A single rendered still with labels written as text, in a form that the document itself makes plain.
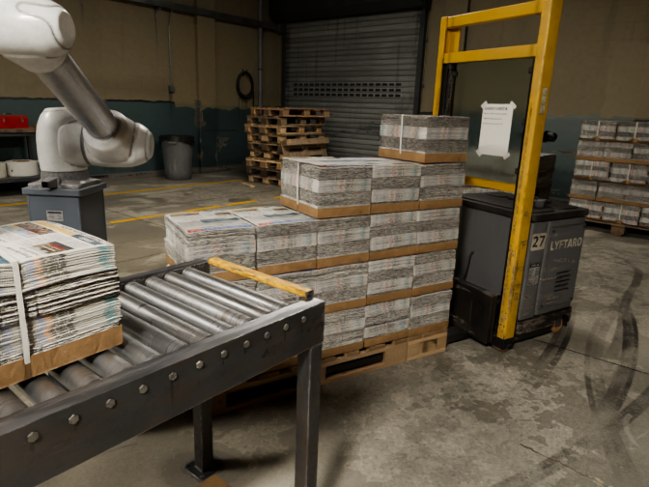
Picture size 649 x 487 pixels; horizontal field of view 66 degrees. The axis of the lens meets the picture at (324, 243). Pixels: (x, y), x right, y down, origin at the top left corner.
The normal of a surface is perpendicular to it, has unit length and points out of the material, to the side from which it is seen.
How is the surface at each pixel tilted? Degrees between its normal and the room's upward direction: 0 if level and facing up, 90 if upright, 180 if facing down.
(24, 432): 90
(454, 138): 90
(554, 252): 90
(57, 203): 90
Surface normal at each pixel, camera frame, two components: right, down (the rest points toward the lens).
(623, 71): -0.64, 0.18
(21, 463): 0.77, 0.19
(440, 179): 0.51, 0.25
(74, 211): -0.04, 0.26
